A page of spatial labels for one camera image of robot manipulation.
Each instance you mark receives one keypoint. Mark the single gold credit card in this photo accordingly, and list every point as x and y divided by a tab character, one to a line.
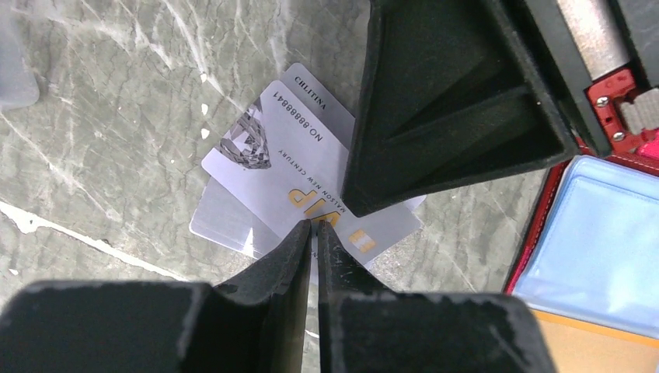
577	346

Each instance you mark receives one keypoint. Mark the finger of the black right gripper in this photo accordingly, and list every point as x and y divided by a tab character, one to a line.
453	93

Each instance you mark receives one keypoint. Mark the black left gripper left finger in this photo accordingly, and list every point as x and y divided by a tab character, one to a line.
252	322

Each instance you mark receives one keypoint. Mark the silver VIP credit card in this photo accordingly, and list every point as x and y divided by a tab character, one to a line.
284	165

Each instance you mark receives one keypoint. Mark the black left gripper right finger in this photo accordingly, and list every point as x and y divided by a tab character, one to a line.
365	326

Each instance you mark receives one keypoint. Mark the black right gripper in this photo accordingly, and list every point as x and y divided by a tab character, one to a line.
601	58

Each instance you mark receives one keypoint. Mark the red leather card holder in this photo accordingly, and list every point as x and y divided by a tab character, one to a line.
591	249

